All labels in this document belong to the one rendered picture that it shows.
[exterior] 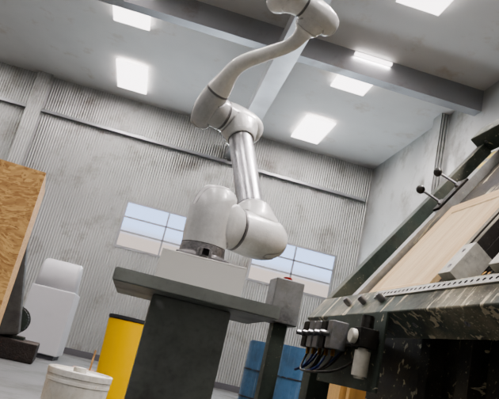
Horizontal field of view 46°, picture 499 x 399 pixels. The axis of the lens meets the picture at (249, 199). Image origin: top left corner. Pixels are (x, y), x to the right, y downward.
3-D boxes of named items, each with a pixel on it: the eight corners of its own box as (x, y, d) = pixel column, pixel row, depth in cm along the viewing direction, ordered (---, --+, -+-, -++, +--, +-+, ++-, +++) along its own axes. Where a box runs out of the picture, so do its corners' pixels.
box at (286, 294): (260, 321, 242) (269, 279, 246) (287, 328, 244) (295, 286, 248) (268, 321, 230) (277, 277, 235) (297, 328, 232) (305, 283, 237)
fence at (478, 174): (356, 305, 226) (349, 297, 226) (497, 158, 257) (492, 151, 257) (362, 304, 222) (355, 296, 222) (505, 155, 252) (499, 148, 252)
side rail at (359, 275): (342, 317, 250) (325, 298, 250) (491, 164, 285) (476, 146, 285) (348, 317, 244) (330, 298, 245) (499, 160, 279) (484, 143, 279)
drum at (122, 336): (141, 407, 527) (162, 326, 547) (133, 411, 482) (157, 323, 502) (91, 395, 528) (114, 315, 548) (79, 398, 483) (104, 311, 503)
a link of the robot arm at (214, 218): (172, 241, 200) (187, 181, 206) (215, 255, 210) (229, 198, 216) (195, 238, 187) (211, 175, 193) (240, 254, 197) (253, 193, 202)
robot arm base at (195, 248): (176, 250, 183) (180, 233, 184) (171, 260, 204) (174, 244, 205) (232, 264, 185) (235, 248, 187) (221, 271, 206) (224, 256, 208)
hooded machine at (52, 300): (19, 350, 910) (48, 260, 950) (61, 359, 918) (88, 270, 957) (9, 351, 839) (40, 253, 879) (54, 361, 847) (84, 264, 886)
